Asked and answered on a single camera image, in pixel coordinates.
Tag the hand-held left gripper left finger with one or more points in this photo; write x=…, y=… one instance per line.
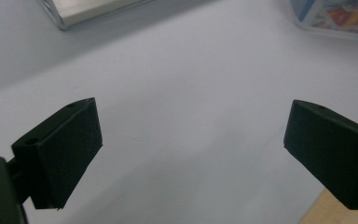
x=65, y=152

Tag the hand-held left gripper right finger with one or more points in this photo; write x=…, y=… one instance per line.
x=332, y=155

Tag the clear food container blue-rimmed lid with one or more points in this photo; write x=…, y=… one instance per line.
x=338, y=15

